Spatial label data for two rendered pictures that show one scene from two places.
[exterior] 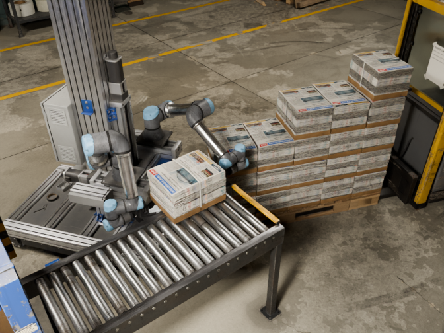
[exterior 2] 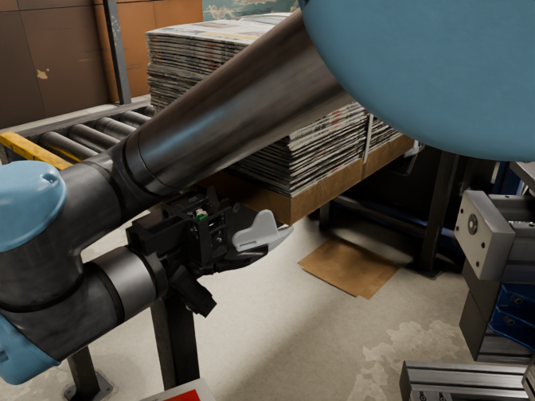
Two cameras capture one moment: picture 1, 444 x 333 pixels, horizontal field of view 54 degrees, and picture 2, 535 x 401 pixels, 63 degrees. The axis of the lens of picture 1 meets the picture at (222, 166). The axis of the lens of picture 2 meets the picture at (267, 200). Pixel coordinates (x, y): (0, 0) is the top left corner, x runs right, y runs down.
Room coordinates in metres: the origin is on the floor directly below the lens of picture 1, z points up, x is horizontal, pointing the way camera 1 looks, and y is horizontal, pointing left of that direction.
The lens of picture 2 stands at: (2.77, 0.01, 1.12)
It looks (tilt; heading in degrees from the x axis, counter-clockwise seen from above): 29 degrees down; 168
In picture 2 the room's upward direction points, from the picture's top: straight up
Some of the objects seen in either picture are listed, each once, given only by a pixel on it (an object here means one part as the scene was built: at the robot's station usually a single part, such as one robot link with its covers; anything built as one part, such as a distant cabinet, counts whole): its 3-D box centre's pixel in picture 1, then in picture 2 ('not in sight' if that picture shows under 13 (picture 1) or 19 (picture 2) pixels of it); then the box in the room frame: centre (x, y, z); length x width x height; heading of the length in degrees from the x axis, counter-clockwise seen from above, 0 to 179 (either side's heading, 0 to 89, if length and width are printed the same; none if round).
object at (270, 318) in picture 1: (270, 310); (88, 390); (1.82, -0.32, 0.01); 0.14 x 0.13 x 0.01; 37
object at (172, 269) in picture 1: (160, 255); not in sight; (1.64, 0.34, 0.77); 0.47 x 0.05 x 0.05; 37
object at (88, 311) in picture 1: (80, 296); not in sight; (1.37, 0.71, 0.77); 0.47 x 0.05 x 0.05; 37
